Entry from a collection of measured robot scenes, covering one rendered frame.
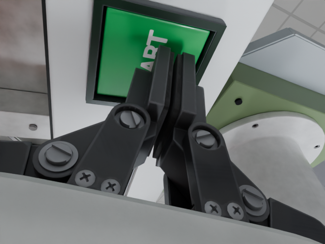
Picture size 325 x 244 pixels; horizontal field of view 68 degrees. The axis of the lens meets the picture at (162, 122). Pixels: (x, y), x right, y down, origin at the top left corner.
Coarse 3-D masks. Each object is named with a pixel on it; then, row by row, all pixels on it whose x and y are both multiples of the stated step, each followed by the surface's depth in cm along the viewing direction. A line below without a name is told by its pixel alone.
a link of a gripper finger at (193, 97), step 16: (176, 64) 10; (192, 64) 10; (176, 80) 9; (192, 80) 9; (176, 96) 8; (192, 96) 8; (176, 112) 8; (192, 112) 8; (176, 128) 8; (160, 144) 9; (176, 144) 8; (160, 160) 9; (176, 160) 8; (176, 176) 8; (240, 176) 7; (240, 192) 7; (256, 192) 7; (256, 208) 7; (256, 224) 7
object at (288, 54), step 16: (288, 32) 29; (256, 48) 29; (272, 48) 29; (288, 48) 29; (304, 48) 30; (320, 48) 30; (256, 64) 30; (272, 64) 31; (288, 64) 31; (304, 64) 31; (320, 64) 32; (288, 80) 33; (304, 80) 34; (320, 80) 34
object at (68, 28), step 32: (64, 0) 9; (160, 0) 10; (192, 0) 10; (224, 0) 10; (256, 0) 10; (64, 32) 10; (224, 32) 11; (64, 64) 11; (224, 64) 13; (64, 96) 13; (64, 128) 15; (128, 192) 22; (160, 192) 23
